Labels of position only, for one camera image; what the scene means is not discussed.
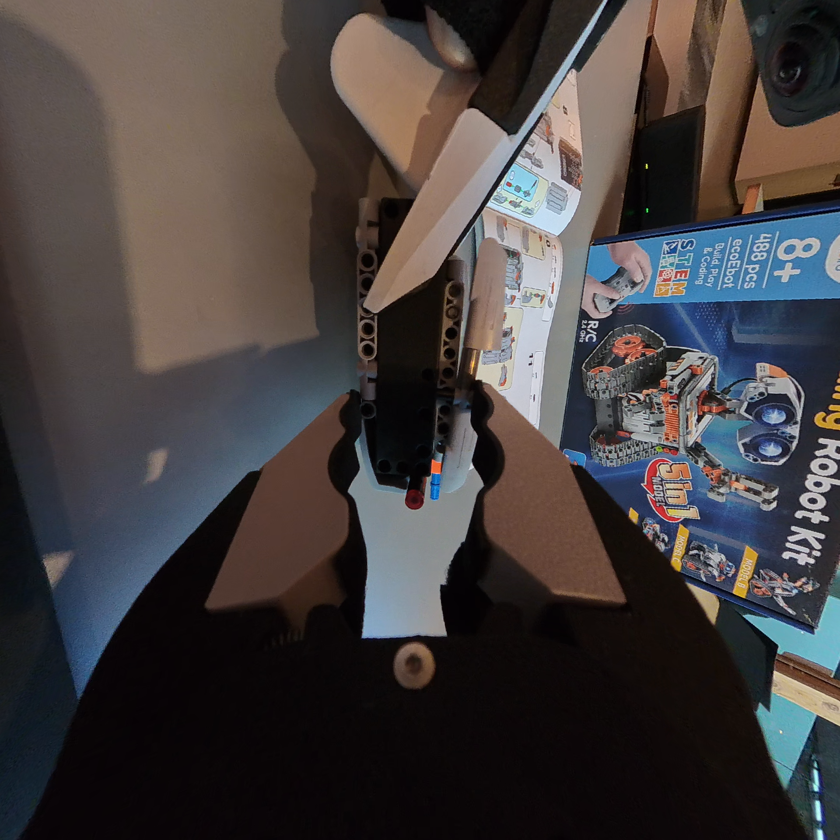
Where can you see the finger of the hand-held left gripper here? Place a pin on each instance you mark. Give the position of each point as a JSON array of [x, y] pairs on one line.
[[433, 216]]

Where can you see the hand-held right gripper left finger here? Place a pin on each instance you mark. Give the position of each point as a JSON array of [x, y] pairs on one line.
[[275, 525]]

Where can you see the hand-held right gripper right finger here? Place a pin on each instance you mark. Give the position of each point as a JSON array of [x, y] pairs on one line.
[[551, 525]]

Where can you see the black grey building block assembly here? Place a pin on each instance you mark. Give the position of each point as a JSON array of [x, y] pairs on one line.
[[407, 394]]

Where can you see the grey desk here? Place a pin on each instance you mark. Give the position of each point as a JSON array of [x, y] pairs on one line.
[[197, 197]]

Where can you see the person's left hand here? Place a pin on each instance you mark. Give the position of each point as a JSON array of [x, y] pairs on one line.
[[453, 43]]

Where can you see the open instruction booklet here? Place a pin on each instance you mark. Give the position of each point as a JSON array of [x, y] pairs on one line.
[[531, 275]]

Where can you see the blue robot kit box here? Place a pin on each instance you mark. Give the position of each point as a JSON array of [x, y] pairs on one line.
[[689, 367]]

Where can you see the black router box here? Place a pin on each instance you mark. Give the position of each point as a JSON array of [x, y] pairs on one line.
[[663, 170]]

